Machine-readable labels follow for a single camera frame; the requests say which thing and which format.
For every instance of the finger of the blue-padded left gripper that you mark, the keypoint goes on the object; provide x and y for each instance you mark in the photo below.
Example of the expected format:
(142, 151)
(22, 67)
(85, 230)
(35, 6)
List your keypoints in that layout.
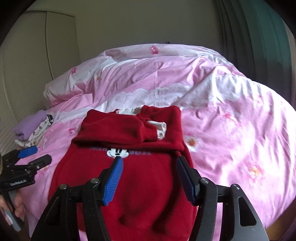
(40, 163)
(27, 152)

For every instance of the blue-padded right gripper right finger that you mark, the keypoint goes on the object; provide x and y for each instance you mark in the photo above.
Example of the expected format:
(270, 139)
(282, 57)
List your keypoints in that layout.
(240, 221)

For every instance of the person's left hand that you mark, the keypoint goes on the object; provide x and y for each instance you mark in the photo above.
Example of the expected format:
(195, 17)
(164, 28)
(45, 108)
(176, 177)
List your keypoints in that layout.
(19, 208)

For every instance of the green curtain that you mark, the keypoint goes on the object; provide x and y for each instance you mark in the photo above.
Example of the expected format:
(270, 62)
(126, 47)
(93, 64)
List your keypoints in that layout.
(259, 43)

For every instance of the red Mickey Mouse sweater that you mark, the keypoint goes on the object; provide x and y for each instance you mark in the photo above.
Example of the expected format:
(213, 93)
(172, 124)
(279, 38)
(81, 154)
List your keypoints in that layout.
(149, 202)

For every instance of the pink floral duvet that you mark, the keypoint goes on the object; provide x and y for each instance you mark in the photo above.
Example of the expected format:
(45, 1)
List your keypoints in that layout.
(236, 130)

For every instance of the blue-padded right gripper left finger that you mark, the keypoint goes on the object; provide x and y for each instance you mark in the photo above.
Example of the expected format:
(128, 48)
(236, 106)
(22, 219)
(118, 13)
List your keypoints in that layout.
(59, 220)

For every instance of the white louvered wardrobe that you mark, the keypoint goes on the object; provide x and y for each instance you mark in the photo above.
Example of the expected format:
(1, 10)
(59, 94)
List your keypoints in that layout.
(40, 46)

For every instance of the pink pillow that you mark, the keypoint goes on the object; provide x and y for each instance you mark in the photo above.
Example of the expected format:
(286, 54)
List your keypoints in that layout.
(75, 81)

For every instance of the folded purple garment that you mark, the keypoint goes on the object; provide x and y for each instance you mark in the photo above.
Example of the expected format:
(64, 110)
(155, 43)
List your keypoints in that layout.
(28, 125)

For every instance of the folded white patterned garment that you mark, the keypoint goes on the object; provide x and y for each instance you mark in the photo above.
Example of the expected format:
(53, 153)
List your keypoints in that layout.
(37, 135)

